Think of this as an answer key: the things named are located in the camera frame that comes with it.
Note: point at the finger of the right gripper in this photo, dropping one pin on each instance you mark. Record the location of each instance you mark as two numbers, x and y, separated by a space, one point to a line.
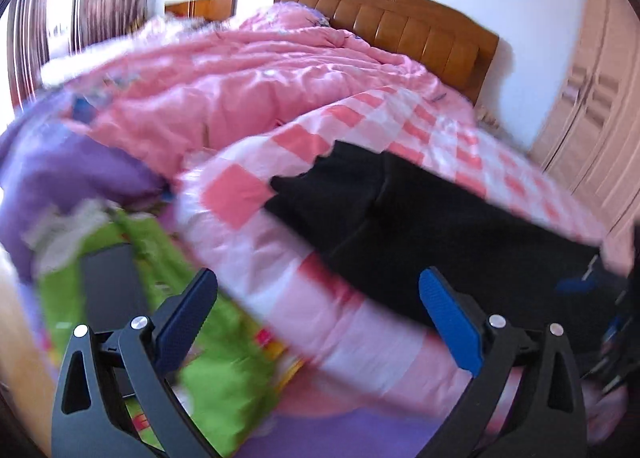
582 283

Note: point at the maroon curtain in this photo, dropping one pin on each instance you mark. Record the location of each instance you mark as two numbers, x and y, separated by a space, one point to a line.
39 31

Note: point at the far wooden nightstand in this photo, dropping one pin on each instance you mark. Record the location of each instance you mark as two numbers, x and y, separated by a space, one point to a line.
210 10

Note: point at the black pants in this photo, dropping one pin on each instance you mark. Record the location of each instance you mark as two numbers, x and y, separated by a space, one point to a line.
379 221

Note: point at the white wardrobe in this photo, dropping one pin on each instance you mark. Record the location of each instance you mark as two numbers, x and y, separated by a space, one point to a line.
589 143

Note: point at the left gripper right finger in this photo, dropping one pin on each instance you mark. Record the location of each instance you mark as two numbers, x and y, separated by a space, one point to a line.
547 417

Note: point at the pink checkered bed sheet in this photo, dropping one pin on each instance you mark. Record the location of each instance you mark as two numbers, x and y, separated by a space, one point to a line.
367 351

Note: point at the purple cloth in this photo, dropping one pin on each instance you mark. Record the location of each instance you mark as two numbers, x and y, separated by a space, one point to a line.
45 166

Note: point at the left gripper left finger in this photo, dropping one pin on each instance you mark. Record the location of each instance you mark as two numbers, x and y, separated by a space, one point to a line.
89 416

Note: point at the brown wooden headboard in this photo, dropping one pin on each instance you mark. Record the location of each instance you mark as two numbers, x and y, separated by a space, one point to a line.
448 43

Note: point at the pink quilted comforter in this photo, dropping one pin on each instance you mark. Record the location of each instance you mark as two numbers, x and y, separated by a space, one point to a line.
178 86

